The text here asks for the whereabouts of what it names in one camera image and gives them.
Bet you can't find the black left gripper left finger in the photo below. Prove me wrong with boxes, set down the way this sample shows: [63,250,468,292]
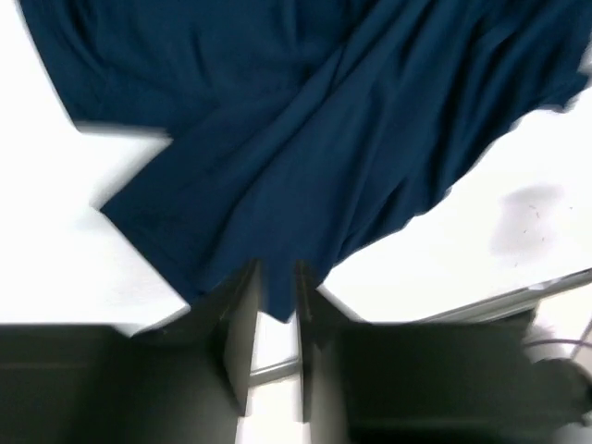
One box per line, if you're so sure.
[1,261,262,444]

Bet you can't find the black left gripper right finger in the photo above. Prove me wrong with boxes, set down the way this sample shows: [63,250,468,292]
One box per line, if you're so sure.
[294,263,591,443]

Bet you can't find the navy blue shorts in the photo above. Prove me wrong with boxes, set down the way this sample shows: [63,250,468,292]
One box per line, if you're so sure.
[21,1,591,321]

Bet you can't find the front aluminium rail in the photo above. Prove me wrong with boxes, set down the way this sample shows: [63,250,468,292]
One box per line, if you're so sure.
[250,268,591,388]

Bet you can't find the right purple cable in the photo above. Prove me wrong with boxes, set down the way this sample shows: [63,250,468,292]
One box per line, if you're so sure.
[522,327,592,360]

